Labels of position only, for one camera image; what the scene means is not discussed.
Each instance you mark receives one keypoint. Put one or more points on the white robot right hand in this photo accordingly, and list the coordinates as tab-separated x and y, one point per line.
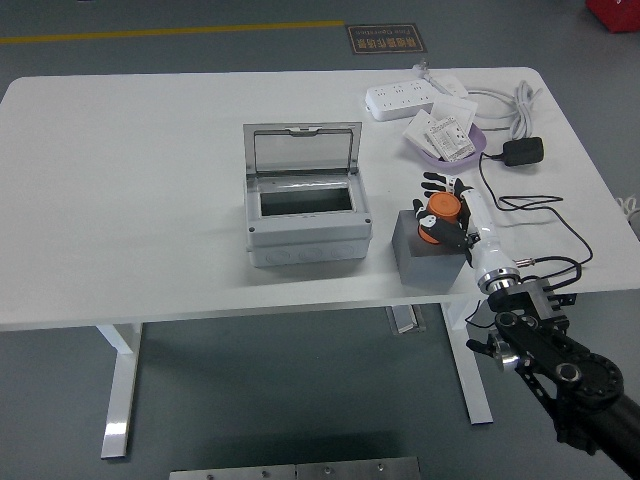
487	240

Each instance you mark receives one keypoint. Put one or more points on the orange cylindrical battery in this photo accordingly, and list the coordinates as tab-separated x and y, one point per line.
442	205

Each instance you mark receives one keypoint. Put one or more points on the transparent hinged box lid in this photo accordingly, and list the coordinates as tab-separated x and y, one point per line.
300	150

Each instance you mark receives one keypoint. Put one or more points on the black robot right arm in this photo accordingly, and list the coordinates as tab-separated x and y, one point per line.
550	350

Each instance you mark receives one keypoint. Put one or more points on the grey plastic junction box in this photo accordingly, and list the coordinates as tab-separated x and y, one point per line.
300	240

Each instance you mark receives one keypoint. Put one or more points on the grey square block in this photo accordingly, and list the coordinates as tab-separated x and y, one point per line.
425	265

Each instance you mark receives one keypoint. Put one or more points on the purple plastic tray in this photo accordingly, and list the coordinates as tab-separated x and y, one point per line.
450	167

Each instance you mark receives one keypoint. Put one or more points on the black power adapter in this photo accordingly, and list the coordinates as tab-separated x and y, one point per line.
522	151

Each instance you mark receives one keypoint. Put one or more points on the grey table foot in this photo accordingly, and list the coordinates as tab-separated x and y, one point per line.
405	320

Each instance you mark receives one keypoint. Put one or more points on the white table leg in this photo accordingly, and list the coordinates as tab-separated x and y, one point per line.
472	380
120	390

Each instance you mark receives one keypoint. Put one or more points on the white charger adapter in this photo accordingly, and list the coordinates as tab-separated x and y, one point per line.
450	85

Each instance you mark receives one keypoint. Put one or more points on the white power strip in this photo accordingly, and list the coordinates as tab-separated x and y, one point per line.
395	97

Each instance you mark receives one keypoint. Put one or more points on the white plug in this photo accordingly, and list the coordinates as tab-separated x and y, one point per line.
422	67

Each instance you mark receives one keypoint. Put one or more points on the brown floor sign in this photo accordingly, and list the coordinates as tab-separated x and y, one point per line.
387	39

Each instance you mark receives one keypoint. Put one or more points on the red object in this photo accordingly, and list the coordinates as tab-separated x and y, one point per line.
617	12

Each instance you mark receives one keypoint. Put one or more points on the white wall socket panel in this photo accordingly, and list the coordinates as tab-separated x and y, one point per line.
416	129
455	110

